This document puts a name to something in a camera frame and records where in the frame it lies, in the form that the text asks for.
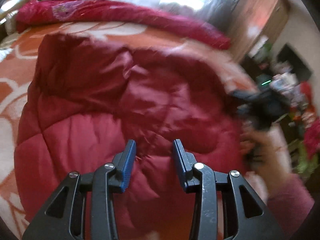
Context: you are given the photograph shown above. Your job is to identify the person's right hand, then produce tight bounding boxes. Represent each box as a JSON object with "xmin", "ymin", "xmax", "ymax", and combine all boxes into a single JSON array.
[{"xmin": 239, "ymin": 127, "xmax": 293, "ymax": 178}]

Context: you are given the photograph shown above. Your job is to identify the white patterned pillow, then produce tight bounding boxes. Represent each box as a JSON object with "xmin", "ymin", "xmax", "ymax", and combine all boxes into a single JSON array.
[{"xmin": 4, "ymin": 17, "xmax": 18, "ymax": 35}]

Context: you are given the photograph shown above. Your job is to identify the light curtain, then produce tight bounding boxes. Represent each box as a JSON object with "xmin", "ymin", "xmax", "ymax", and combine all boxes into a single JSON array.
[{"xmin": 207, "ymin": 0, "xmax": 248, "ymax": 30}]

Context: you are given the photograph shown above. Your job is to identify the dark cabinet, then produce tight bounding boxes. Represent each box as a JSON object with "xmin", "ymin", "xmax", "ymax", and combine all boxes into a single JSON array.
[{"xmin": 276, "ymin": 44, "xmax": 313, "ymax": 78}]

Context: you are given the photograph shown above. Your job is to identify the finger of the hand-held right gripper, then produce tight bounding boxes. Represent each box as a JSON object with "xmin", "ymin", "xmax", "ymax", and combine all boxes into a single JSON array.
[
  {"xmin": 236, "ymin": 104, "xmax": 257, "ymax": 118},
  {"xmin": 229, "ymin": 89, "xmax": 260, "ymax": 102}
]

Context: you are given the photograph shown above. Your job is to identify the orange and white blanket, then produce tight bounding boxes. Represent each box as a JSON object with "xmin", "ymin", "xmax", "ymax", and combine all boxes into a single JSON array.
[{"xmin": 0, "ymin": 21, "xmax": 258, "ymax": 240}]

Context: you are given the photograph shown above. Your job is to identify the wooden wardrobe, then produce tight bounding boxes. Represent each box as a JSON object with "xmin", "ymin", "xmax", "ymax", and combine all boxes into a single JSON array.
[{"xmin": 230, "ymin": 0, "xmax": 290, "ymax": 60}]

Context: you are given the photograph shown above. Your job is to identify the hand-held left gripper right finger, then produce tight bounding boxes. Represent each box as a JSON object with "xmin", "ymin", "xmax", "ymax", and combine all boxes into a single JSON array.
[{"xmin": 172, "ymin": 139, "xmax": 284, "ymax": 240}]

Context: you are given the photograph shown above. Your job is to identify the red floral quilt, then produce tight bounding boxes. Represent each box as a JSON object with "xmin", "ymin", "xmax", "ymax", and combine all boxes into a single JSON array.
[{"xmin": 15, "ymin": 0, "xmax": 232, "ymax": 50}]

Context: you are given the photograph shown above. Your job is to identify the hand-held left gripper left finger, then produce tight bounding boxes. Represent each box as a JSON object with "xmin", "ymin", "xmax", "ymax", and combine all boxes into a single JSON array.
[{"xmin": 22, "ymin": 139, "xmax": 137, "ymax": 240}]

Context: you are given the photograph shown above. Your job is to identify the red quilted jacket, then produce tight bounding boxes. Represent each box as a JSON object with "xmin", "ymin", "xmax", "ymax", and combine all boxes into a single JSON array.
[{"xmin": 14, "ymin": 34, "xmax": 253, "ymax": 240}]

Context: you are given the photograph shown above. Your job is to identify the wooden bed headboard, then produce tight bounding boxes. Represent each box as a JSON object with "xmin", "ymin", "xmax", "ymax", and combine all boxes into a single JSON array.
[{"xmin": 0, "ymin": 0, "xmax": 43, "ymax": 25}]

